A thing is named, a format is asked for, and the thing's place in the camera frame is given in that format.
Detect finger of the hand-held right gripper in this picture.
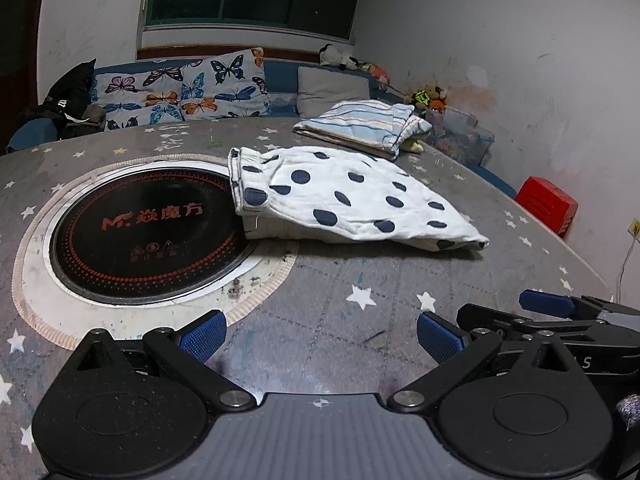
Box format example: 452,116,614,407
518,290,616,317
455,302,601,345

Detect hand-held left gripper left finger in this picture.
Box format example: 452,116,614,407
70,309,257,414

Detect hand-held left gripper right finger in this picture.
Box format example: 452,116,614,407
388,311,589,412

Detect white polka dot shorts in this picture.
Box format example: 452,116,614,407
227,145,491,254

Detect person's right hand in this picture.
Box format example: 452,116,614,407
617,393,640,431

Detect red plastic stool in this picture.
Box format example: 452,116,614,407
514,175,579,239

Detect round black induction cooktop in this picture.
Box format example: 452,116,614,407
11,156,301,352

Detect grey star tablecloth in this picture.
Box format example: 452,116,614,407
0,115,614,480

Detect clear plastic storage box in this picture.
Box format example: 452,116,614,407
425,105,496,166

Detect striped folded cloth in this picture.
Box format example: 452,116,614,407
292,99,434,162

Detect pile of colourful plush toys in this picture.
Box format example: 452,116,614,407
350,56,449,112

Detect butterfly print pillow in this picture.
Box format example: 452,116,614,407
92,47,271,131

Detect blue cushion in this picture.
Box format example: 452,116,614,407
7,118,59,151

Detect blue sofa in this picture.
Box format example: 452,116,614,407
92,55,519,199

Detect black jacket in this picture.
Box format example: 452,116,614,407
17,58,109,141

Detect grey pillow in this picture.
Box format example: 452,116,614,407
296,65,371,117

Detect black and white plush toy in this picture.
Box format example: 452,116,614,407
319,42,351,67

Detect white power cable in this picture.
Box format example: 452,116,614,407
616,217,640,302

